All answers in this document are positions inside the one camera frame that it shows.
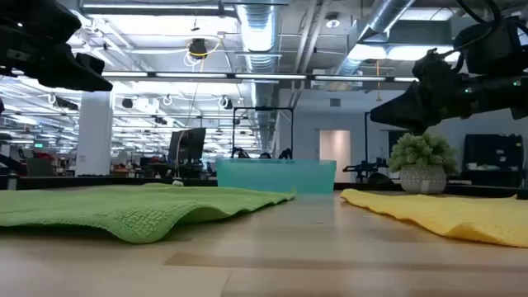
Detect black background cabinet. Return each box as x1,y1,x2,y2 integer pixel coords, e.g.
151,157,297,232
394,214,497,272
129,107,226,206
461,134,526,189

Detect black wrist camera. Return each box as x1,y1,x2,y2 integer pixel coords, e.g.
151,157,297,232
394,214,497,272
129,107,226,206
412,48,455,86
75,52,106,77

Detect yellow microfiber towel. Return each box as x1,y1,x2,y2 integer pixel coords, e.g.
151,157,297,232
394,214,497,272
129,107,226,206
340,188,528,248

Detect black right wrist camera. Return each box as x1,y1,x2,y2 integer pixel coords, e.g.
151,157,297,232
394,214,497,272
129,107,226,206
412,48,455,86

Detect dark background computer monitor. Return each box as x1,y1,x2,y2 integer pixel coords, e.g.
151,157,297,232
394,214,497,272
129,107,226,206
167,127,206,166

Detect silver ceiling air duct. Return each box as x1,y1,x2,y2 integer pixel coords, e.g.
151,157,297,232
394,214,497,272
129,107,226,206
235,3,278,156
329,0,416,78

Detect green plant in white pot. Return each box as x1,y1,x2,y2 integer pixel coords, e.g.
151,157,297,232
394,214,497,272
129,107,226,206
387,131,460,195

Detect teal plastic basket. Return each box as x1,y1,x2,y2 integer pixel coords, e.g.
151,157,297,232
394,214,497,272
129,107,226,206
215,158,337,195

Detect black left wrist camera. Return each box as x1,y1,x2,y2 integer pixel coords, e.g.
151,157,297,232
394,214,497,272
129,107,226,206
75,52,106,77

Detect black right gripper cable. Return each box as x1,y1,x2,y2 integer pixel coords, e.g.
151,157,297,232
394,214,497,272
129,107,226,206
455,0,502,54

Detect black background frame stand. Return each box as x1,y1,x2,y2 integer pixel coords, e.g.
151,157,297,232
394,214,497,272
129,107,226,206
363,110,372,166
232,106,295,160

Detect black ceiling device yellow cable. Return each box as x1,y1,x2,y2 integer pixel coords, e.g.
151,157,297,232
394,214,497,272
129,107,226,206
188,37,209,59

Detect white building pillar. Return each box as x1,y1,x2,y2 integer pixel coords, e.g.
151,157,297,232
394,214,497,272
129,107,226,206
75,91,115,177

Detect green microfiber towel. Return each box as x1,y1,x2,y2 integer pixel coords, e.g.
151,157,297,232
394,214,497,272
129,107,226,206
0,182,296,244

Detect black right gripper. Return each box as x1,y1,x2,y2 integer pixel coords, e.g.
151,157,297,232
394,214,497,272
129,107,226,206
370,69,528,135

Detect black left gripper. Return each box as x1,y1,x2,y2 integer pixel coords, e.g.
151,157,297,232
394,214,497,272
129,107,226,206
0,39,114,92

